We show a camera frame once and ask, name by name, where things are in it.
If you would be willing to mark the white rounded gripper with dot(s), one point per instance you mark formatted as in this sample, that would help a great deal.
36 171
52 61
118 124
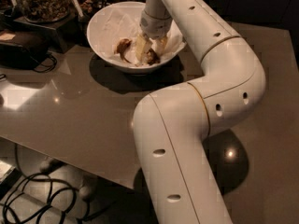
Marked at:
155 27

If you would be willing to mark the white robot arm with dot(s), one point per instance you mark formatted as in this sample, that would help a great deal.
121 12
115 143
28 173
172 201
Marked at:
171 124

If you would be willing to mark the white ceramic bowl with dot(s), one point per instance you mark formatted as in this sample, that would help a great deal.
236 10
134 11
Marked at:
99 25

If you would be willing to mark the white paper napkin liner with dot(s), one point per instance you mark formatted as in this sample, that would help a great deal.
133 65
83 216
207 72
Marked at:
122 43

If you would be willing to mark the white label tag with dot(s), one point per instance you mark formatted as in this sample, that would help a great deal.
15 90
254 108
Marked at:
78 8

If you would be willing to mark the dark metal stand box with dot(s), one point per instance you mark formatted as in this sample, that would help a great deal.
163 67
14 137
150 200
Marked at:
62 35

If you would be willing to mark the grey box on floor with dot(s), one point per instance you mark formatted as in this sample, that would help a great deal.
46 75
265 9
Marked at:
9 175

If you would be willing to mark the black device with cable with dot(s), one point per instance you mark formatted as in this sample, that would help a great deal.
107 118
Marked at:
25 51

